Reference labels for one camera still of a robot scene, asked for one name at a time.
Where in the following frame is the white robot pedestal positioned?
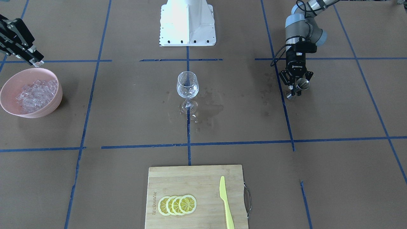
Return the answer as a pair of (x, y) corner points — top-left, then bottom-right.
(159, 0), (217, 47)

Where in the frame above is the lemon slice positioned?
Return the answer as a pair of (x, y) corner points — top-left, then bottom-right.
(179, 194), (197, 214)
(166, 196), (177, 215)
(158, 196), (170, 216)
(172, 197), (184, 215)

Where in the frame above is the bamboo cutting board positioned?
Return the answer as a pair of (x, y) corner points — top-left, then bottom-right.
(144, 165), (249, 229)

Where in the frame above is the pile of ice cubes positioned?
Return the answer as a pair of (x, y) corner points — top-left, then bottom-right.
(16, 80), (58, 114)

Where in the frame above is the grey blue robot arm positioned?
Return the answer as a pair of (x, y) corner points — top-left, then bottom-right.
(279, 0), (338, 100)

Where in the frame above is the clear wine glass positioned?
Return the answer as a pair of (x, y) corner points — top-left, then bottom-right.
(177, 71), (199, 114)

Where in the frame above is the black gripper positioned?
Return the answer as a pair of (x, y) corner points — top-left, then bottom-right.
(279, 51), (314, 97)

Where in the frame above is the steel double jigger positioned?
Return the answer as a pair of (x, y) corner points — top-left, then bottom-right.
(286, 78), (309, 100)

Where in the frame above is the pink bowl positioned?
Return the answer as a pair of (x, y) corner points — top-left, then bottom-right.
(1, 68), (63, 118)

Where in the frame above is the yellow plastic knife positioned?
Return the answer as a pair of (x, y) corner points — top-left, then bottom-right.
(218, 176), (235, 229)

